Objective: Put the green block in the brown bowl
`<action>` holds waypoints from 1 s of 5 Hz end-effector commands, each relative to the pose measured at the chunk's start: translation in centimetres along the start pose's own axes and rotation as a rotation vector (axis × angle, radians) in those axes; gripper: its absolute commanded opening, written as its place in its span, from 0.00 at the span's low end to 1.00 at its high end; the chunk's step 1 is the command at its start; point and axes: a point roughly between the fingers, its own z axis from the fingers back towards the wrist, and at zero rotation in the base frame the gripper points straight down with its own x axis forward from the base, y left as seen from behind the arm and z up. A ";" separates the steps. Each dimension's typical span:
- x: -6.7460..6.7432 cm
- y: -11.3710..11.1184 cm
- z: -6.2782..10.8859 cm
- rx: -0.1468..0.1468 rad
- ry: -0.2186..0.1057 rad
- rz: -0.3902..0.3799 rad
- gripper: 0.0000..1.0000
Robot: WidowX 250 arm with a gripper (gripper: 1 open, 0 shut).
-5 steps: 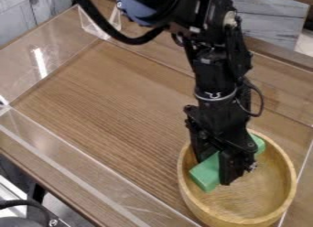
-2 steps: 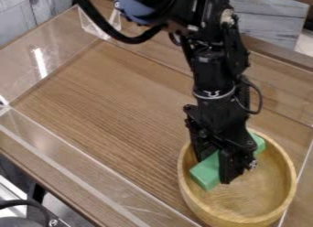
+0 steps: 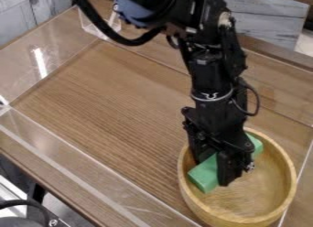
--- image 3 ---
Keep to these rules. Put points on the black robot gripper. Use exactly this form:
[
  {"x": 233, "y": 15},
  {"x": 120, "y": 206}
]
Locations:
[{"x": 214, "y": 126}]

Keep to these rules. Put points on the green rectangular block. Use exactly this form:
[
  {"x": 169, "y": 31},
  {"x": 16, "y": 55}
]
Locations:
[{"x": 203, "y": 175}]

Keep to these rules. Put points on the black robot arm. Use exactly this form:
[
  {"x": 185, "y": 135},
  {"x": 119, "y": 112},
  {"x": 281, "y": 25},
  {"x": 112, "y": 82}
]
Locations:
[{"x": 199, "y": 28}]

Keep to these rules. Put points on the brown wooden bowl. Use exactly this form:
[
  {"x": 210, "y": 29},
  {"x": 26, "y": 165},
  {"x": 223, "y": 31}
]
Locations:
[{"x": 256, "y": 199}]

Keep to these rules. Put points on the black metal table frame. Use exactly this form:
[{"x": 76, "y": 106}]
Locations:
[{"x": 48, "y": 210}]

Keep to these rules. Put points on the clear acrylic tray wall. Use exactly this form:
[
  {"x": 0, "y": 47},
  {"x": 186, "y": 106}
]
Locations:
[{"x": 90, "y": 187}]

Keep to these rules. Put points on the clear acrylic corner bracket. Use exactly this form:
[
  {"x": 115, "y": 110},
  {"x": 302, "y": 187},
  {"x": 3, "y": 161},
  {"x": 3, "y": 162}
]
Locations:
[{"x": 90, "y": 28}]

